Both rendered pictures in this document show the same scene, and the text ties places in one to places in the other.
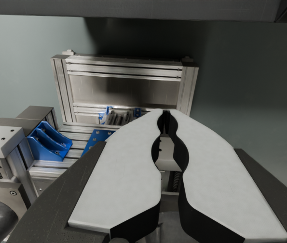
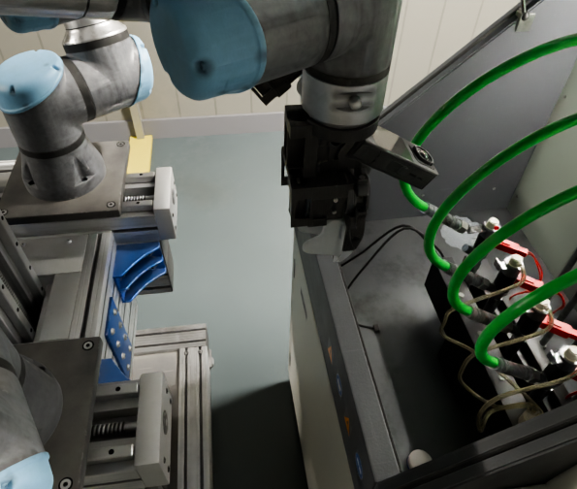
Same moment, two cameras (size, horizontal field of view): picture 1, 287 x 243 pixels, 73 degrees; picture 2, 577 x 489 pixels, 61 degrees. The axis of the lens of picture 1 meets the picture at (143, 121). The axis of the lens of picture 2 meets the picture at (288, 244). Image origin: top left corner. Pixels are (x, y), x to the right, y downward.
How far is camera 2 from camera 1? 0.56 m
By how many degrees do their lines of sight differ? 55
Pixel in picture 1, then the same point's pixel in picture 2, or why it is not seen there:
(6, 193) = (110, 198)
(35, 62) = (184, 310)
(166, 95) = not seen: outside the picture
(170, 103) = not seen: outside the picture
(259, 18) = (373, 461)
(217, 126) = not seen: outside the picture
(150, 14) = (344, 349)
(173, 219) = (57, 395)
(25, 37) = (225, 301)
